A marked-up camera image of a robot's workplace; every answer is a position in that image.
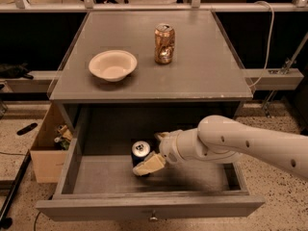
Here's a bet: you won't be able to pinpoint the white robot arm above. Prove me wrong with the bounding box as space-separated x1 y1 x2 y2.
133 115 308 180

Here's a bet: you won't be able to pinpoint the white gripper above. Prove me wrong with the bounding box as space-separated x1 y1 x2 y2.
133 130 184 176

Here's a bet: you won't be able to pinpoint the black bar on floor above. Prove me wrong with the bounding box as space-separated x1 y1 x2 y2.
0 152 31 231

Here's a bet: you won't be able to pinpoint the black object at left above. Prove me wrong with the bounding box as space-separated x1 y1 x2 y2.
0 63 34 79

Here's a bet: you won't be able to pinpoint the blue pepsi can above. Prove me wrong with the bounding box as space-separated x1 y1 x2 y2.
131 141 151 167

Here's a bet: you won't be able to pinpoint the grey cabinet counter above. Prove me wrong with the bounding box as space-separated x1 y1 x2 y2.
46 10 254 137

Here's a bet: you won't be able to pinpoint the black remote on floor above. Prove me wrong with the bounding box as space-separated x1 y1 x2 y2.
16 122 38 136

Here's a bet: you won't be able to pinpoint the items inside cardboard box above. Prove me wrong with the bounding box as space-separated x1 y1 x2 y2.
54 125 72 150

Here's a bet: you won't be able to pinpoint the metal rail frame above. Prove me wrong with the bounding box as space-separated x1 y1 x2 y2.
0 0 308 13

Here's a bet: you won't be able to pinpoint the open grey top drawer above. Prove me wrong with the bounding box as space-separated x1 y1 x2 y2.
37 105 265 221

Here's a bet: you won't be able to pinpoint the cardboard box on floor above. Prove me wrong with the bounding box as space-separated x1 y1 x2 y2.
30 105 67 183

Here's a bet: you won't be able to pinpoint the white paper bowl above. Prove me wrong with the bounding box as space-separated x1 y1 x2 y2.
89 50 138 82

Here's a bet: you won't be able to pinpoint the metal drawer knob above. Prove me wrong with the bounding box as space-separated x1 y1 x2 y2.
148 211 158 222

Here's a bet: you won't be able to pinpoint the crushed gold soda can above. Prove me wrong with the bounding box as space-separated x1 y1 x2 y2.
154 23 175 64

